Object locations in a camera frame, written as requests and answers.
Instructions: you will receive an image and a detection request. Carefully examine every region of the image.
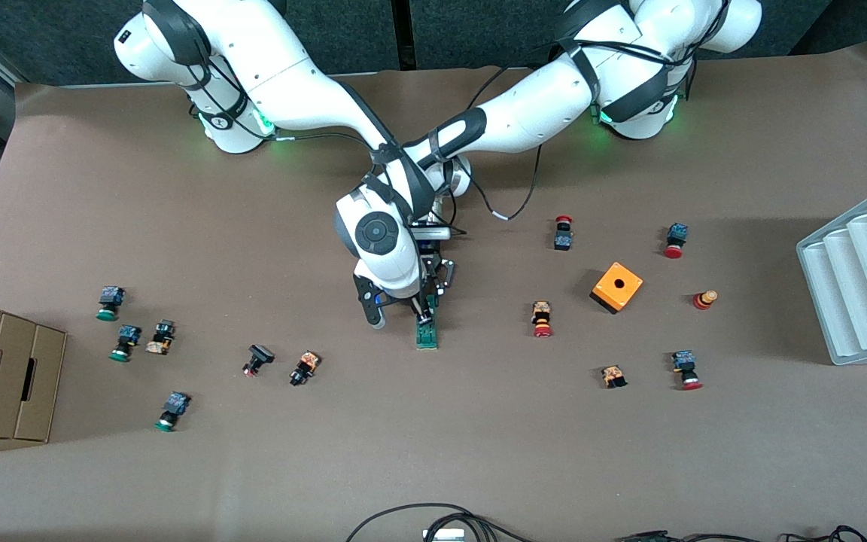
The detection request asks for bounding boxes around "black panel divider post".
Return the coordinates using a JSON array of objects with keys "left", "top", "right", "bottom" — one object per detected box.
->
[{"left": 392, "top": 0, "right": 415, "bottom": 71}]

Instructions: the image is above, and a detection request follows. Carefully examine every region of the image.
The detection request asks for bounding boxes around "brown paper table cover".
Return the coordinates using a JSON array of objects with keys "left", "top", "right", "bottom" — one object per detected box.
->
[{"left": 0, "top": 41, "right": 867, "bottom": 542}]

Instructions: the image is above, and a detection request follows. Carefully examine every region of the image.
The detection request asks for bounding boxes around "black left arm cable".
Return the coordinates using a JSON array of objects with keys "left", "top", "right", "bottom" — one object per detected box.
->
[{"left": 470, "top": 147, "right": 544, "bottom": 222}]

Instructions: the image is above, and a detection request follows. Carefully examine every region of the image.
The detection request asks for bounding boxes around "brown cardboard box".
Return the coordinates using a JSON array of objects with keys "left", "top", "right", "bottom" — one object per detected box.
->
[{"left": 0, "top": 295, "right": 68, "bottom": 443}]

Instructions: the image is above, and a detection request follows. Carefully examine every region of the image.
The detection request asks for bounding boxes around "red push button blue block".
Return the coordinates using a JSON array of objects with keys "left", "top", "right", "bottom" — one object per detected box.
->
[
  {"left": 671, "top": 350, "right": 704, "bottom": 391},
  {"left": 662, "top": 223, "right": 689, "bottom": 260}
]

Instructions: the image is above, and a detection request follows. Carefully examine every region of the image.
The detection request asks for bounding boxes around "green push button blue block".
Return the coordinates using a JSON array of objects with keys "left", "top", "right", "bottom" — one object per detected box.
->
[
  {"left": 96, "top": 285, "right": 126, "bottom": 322},
  {"left": 154, "top": 391, "right": 192, "bottom": 434},
  {"left": 109, "top": 324, "right": 142, "bottom": 363}
]

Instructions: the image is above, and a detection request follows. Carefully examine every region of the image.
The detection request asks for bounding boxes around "black cable bundle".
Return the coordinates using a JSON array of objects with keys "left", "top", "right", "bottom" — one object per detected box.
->
[{"left": 614, "top": 525, "right": 867, "bottom": 542}]

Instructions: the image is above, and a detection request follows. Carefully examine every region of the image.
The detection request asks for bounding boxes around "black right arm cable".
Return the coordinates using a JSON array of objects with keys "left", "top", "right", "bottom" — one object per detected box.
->
[{"left": 253, "top": 129, "right": 376, "bottom": 151}]

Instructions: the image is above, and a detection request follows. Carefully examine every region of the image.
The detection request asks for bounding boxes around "black looped cable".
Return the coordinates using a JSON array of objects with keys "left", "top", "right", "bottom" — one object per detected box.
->
[{"left": 345, "top": 503, "right": 536, "bottom": 542}]

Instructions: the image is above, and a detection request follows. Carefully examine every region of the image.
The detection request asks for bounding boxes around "black switch orange block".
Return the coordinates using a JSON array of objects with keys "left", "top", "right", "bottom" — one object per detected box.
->
[{"left": 145, "top": 320, "right": 177, "bottom": 356}]

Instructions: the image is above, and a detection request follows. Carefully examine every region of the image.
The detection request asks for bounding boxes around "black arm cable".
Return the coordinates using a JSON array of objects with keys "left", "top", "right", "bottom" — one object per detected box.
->
[
  {"left": 470, "top": 147, "right": 544, "bottom": 222},
  {"left": 253, "top": 129, "right": 376, "bottom": 151}
]

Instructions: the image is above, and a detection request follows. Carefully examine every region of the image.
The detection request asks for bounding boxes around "black square button red base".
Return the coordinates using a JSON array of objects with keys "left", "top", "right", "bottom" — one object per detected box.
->
[{"left": 242, "top": 344, "right": 276, "bottom": 378}]

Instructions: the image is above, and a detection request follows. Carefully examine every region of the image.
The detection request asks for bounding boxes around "black push button orange block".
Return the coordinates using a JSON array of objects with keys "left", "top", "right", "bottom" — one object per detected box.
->
[{"left": 289, "top": 350, "right": 322, "bottom": 388}]

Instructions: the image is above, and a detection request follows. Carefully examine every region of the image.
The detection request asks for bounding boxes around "grey ribbed tray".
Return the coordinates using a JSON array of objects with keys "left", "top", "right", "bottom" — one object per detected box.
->
[{"left": 796, "top": 179, "right": 867, "bottom": 367}]

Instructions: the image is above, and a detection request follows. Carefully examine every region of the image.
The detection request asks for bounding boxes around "orange button enclosure box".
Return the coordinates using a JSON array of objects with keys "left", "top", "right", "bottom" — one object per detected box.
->
[{"left": 589, "top": 261, "right": 644, "bottom": 315}]

